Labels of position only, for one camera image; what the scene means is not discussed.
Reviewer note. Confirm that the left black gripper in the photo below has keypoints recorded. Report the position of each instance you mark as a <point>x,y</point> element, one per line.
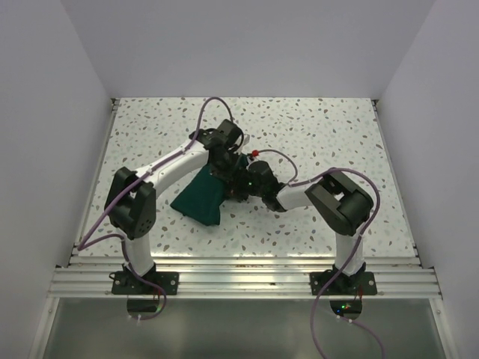
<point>227,175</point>

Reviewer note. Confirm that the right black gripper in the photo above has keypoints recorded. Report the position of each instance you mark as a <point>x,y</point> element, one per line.
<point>235,191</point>

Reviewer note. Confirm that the green surgical drape cloth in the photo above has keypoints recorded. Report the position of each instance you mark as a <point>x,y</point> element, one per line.
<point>198,202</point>

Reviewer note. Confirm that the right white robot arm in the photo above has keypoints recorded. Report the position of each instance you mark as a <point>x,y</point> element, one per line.
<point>345,199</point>

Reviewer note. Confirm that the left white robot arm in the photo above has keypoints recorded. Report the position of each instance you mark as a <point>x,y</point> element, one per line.
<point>131,202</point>

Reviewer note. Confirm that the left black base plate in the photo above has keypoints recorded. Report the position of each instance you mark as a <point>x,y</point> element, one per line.
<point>125,283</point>

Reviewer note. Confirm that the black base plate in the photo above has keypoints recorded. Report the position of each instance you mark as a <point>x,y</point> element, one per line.
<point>125,283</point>
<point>363,283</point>

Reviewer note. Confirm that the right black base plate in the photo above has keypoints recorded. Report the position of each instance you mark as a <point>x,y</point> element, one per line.
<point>363,283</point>

